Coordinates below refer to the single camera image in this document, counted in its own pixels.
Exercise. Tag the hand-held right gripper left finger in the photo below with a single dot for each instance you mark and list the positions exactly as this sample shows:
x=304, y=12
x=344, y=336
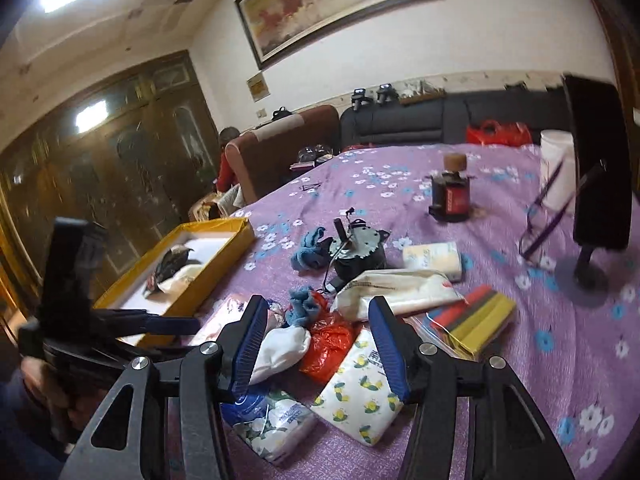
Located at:
x=247, y=347

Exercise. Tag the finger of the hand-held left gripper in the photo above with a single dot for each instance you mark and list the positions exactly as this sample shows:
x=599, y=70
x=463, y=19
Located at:
x=167, y=325
x=145, y=347

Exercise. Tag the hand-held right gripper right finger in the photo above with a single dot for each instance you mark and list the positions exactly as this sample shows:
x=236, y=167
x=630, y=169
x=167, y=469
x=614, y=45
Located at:
x=389, y=347

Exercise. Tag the white soft cloth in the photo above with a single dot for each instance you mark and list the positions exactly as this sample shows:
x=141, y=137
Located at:
x=282, y=352

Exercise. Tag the pink tissue pack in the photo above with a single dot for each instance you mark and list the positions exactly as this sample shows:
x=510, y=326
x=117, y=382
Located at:
x=222, y=312

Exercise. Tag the lemon print tissue pack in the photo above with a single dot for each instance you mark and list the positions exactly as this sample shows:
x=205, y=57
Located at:
x=357, y=390

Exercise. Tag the red plastic bag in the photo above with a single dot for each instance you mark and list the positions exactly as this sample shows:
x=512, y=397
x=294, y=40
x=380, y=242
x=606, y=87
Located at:
x=330, y=345
x=500, y=134

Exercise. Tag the flower print tissue pack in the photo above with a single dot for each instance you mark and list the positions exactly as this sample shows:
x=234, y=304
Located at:
x=277, y=422

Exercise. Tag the yellow cardboard box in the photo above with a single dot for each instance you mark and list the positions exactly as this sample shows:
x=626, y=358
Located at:
x=220, y=255

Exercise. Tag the zip bag of coloured sponges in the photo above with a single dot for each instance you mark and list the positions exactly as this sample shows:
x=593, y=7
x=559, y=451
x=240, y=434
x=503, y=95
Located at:
x=475, y=320

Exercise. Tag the person's left hand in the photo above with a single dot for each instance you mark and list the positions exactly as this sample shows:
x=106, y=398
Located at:
x=55, y=390

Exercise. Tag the white plastic bag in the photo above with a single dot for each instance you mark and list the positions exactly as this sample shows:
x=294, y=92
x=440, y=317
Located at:
x=395, y=292

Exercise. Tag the black plastic bag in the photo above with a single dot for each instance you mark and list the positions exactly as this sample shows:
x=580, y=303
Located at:
x=172, y=262

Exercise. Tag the blue fuzzy cloth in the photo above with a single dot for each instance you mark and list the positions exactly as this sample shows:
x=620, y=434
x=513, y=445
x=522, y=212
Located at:
x=300, y=305
x=307, y=252

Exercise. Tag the grey fan motor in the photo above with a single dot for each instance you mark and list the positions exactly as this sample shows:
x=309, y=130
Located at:
x=357, y=255

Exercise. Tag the cream tissue pack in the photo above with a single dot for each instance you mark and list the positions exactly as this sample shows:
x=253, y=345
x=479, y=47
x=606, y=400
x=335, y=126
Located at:
x=432, y=260

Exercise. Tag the wooden wardrobe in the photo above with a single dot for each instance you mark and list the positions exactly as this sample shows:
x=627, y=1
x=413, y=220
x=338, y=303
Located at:
x=110, y=160

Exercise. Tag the patterned blanket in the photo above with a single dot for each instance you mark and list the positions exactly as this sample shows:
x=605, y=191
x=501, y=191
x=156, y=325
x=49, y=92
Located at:
x=220, y=205

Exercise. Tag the purple floral bedsheet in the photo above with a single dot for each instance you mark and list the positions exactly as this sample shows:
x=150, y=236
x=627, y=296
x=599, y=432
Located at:
x=500, y=270

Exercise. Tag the dark bottle with cork cap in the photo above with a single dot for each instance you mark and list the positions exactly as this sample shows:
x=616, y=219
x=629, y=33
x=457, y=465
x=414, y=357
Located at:
x=450, y=195

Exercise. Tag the small dark clip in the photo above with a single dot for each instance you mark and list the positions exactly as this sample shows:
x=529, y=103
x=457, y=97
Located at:
x=309, y=188

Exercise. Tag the purple glasses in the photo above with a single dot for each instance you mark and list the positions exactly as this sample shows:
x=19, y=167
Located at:
x=542, y=232

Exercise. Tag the brown armchair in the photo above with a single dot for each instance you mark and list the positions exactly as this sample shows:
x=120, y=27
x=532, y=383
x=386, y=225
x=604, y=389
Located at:
x=280, y=155

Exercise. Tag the clear bag with pink box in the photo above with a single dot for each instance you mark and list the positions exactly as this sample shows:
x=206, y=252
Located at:
x=312, y=157

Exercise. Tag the black sofa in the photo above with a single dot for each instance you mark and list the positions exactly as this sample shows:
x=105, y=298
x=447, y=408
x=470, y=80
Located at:
x=400, y=125

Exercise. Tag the black device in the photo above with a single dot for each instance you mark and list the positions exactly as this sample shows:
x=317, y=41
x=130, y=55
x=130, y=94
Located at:
x=359, y=97
x=386, y=94

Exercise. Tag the white paper roll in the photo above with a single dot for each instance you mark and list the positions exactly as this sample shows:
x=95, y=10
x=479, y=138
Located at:
x=557, y=160

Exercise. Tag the wooden tray with ornaments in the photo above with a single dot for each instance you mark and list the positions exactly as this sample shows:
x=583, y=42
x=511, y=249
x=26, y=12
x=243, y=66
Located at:
x=422, y=92

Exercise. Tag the black stand with round base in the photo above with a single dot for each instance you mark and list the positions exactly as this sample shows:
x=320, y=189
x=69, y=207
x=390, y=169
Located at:
x=597, y=170

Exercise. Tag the framed painting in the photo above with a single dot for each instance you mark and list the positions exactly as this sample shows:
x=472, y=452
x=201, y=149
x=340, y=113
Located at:
x=330, y=0

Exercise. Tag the small yellow wall poster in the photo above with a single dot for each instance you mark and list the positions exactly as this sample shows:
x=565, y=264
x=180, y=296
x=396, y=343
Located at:
x=258, y=87

